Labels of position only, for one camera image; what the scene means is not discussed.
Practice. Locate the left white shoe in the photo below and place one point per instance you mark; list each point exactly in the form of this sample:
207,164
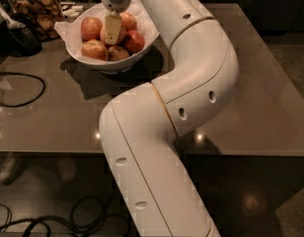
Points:
10,169

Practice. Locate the white shoe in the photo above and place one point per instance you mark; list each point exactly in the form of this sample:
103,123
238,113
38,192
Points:
66,169
10,169

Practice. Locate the apple with sticker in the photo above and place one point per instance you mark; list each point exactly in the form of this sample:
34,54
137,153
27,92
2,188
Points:
121,36

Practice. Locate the white bowl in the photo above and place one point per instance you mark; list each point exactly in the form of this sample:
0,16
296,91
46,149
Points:
109,64

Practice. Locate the back right apple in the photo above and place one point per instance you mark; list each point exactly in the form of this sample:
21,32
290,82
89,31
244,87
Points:
128,21

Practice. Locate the right white shoe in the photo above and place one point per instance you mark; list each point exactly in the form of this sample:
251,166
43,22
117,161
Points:
66,169

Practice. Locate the red right apple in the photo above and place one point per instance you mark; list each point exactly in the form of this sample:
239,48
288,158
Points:
134,41

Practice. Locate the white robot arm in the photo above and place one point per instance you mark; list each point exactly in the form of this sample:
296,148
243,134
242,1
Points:
138,127

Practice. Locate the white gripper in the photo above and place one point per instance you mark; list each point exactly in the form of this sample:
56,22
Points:
113,20

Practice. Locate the black round appliance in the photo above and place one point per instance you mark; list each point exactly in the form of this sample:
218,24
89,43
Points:
21,41

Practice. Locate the front middle apple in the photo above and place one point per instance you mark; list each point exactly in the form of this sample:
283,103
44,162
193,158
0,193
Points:
118,53

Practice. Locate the white items behind bowl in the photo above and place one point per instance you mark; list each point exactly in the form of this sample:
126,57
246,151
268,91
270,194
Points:
71,11

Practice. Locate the back left apple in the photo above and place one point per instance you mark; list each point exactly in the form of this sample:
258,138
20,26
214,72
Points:
91,28

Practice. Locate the front left apple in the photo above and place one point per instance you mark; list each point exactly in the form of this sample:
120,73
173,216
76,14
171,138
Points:
94,48

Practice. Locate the glass jar of dried chips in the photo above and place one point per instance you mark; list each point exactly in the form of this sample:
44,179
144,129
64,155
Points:
41,15

